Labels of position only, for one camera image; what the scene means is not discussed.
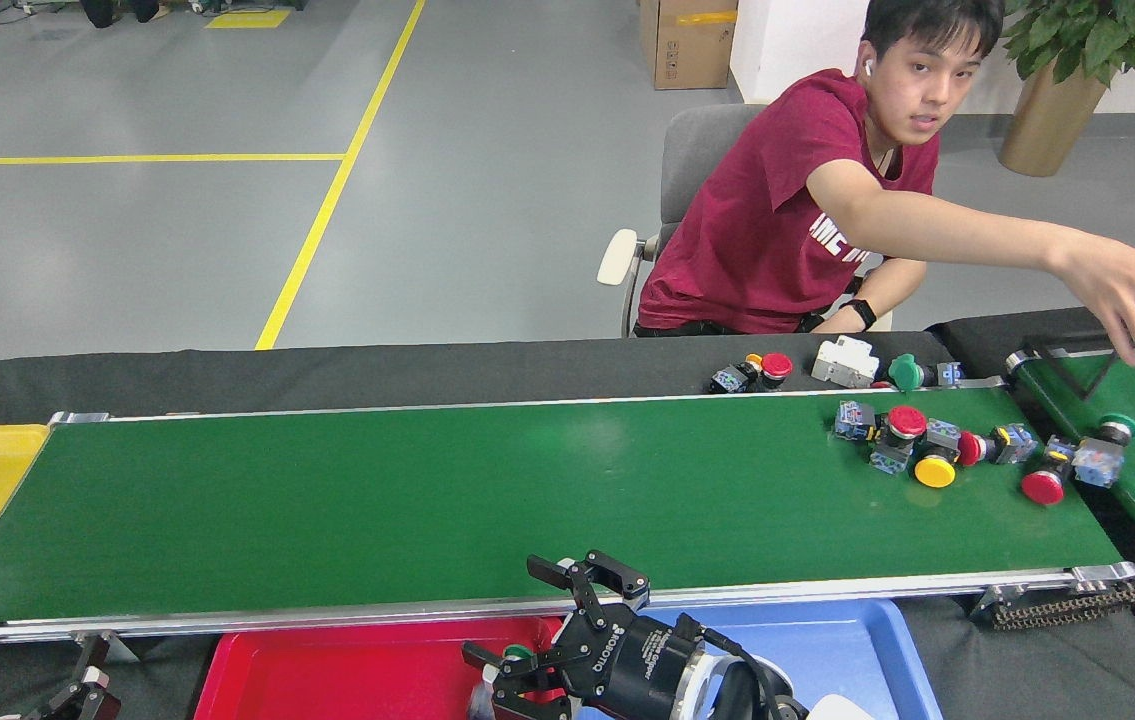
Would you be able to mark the brown cardboard box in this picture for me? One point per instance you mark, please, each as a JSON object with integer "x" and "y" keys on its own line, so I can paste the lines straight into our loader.
{"x": 687, "y": 45}

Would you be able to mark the black wrist watch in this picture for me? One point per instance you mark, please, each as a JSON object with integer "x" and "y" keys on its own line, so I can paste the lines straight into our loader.
{"x": 862, "y": 312}

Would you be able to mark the black angled guide frame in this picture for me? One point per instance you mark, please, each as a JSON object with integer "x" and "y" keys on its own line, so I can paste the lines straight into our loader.
{"x": 1032, "y": 345}

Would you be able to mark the potted plant in gold pot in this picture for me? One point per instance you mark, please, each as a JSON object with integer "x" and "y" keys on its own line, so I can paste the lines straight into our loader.
{"x": 1052, "y": 120}

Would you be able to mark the person's left forearm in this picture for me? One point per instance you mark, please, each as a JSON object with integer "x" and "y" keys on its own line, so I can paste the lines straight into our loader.
{"x": 892, "y": 285}

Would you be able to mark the background person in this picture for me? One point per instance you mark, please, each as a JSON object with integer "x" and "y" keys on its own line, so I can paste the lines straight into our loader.
{"x": 99, "y": 12}

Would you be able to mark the long green conveyor belt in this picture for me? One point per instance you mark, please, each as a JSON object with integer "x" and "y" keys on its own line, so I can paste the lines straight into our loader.
{"x": 427, "y": 500}

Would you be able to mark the red plastic tray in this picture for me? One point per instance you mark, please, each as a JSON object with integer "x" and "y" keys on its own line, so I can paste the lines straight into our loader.
{"x": 327, "y": 680}

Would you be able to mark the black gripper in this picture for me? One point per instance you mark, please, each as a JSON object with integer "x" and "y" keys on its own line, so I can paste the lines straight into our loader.
{"x": 642, "y": 665}

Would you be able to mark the person's right forearm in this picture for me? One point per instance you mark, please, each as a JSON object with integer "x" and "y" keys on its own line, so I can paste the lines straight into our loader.
{"x": 997, "y": 240}

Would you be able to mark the person's left hand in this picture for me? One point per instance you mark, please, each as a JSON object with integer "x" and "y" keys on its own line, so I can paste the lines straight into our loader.
{"x": 832, "y": 324}

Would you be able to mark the white circuit breaker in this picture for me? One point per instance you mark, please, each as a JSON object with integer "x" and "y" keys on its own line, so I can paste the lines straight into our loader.
{"x": 845, "y": 362}

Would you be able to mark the blue plastic tray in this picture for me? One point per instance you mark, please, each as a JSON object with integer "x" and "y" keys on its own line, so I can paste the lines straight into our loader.
{"x": 827, "y": 650}

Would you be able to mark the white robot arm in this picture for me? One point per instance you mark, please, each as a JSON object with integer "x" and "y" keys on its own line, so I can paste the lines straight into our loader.
{"x": 707, "y": 690}

